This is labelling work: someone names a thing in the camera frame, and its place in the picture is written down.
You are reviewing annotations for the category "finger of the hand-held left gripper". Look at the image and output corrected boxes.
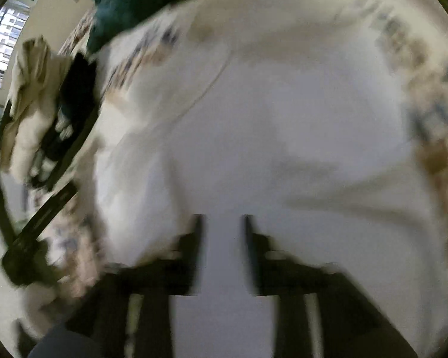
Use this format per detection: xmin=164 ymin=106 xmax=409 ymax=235
xmin=17 ymin=182 xmax=80 ymax=247

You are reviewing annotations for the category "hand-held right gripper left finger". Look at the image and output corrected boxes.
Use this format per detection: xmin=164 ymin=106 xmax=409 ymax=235
xmin=72 ymin=214 xmax=205 ymax=358

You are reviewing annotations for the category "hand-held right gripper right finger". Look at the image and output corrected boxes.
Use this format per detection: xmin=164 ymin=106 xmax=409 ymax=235
xmin=244 ymin=214 xmax=419 ymax=358

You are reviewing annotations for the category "white garment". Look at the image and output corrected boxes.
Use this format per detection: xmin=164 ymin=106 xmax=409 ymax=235
xmin=93 ymin=41 xmax=446 ymax=358

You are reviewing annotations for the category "pile of beige and black clothes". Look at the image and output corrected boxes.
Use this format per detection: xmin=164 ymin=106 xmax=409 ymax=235
xmin=0 ymin=35 xmax=102 ymax=199

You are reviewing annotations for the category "barred window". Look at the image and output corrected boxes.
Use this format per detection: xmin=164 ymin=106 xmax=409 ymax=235
xmin=0 ymin=0 xmax=57 ymax=91

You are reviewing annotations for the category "dark green cloth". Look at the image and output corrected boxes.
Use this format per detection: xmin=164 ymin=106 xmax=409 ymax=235
xmin=73 ymin=0 xmax=247 ymax=55

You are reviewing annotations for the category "printed bed sheet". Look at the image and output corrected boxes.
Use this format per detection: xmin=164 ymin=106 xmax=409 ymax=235
xmin=22 ymin=0 xmax=448 ymax=344

